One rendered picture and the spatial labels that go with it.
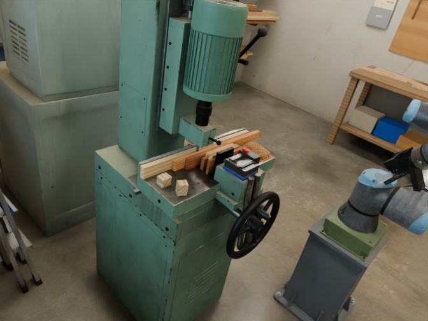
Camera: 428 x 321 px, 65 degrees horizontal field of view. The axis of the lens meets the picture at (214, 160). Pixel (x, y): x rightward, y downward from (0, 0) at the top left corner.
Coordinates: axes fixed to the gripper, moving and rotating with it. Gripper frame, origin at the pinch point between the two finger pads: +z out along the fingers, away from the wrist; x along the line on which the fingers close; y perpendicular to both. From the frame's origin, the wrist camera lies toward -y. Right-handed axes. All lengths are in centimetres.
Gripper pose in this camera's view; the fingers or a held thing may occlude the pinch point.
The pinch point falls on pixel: (383, 179)
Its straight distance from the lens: 160.7
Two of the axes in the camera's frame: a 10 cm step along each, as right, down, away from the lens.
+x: -7.5, 5.1, -4.2
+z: -2.8, 3.4, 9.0
